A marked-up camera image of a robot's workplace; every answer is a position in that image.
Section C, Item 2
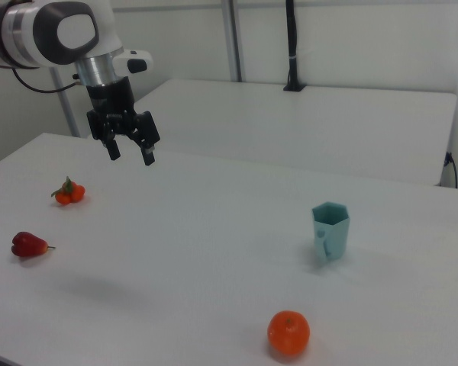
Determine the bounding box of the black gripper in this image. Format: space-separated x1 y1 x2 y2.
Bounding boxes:
85 75 162 167

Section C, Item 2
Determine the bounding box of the thin grey metal post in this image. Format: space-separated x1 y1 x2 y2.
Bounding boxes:
50 66 82 139

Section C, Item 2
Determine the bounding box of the large orange fruit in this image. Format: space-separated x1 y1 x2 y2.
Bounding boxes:
266 310 311 357

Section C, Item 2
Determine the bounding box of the black pole with base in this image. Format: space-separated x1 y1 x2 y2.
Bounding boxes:
282 0 307 93

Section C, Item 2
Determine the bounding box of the grey metal frame post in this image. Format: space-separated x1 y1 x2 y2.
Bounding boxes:
221 0 246 82

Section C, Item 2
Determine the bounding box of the small oranges cluster with leaves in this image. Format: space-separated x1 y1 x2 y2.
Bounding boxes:
50 175 87 206

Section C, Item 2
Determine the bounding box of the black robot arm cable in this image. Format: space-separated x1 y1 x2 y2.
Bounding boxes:
12 66 80 94

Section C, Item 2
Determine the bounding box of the teal hexagonal mug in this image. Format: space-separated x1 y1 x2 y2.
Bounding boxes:
311 201 351 268

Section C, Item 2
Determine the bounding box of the red pear-shaped fruit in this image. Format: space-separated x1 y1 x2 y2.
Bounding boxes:
11 231 57 258

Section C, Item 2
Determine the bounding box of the black cable at table edge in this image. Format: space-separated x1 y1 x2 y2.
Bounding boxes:
443 151 458 189

